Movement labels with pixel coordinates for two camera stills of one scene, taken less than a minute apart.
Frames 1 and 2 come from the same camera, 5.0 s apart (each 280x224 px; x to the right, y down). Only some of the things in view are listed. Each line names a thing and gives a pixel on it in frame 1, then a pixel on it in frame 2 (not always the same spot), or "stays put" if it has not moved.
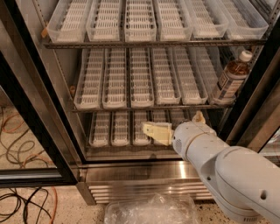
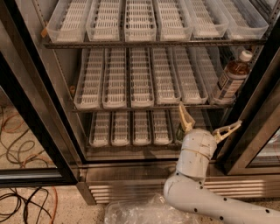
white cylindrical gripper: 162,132 -> 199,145
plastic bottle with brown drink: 232,79 stays put
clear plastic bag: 156,209 stays put
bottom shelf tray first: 99,135 stays put
